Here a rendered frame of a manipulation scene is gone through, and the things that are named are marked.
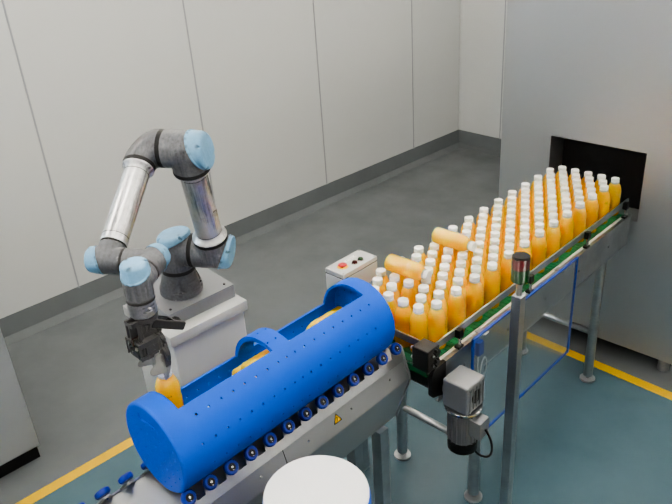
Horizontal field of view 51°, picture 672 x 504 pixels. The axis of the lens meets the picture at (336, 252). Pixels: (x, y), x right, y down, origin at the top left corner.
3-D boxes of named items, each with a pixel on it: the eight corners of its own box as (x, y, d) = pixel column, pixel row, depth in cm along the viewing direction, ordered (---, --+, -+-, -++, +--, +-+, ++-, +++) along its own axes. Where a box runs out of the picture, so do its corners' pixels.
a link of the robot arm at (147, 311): (145, 289, 189) (162, 299, 184) (148, 303, 191) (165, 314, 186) (120, 300, 184) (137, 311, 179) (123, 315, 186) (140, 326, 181)
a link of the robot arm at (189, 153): (200, 250, 249) (163, 120, 211) (241, 252, 247) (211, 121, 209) (190, 275, 241) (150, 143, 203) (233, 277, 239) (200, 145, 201)
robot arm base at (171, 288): (151, 292, 248) (146, 268, 244) (182, 273, 259) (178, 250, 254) (180, 305, 241) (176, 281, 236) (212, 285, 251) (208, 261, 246)
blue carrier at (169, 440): (137, 466, 210) (115, 388, 198) (339, 335, 264) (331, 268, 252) (193, 511, 191) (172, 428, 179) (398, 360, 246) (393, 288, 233)
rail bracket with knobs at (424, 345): (407, 367, 251) (407, 343, 246) (420, 358, 256) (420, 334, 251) (430, 378, 245) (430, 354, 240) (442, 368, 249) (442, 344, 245)
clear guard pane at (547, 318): (470, 441, 278) (473, 340, 256) (566, 350, 327) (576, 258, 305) (471, 442, 278) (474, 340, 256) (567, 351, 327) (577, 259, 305)
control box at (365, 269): (326, 289, 284) (324, 267, 279) (359, 270, 296) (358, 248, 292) (344, 297, 277) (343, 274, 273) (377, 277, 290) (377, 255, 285)
